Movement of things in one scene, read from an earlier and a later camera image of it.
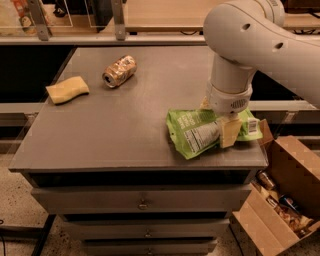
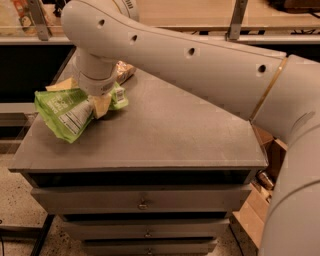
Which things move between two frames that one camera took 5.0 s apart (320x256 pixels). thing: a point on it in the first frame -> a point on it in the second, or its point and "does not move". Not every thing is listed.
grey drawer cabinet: (99, 156) does not move
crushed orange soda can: (119, 70) does not move
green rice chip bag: (194, 131) -> (68, 112)
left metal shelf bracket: (38, 18) does not move
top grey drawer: (141, 200) does not move
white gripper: (227, 101) -> (98, 87)
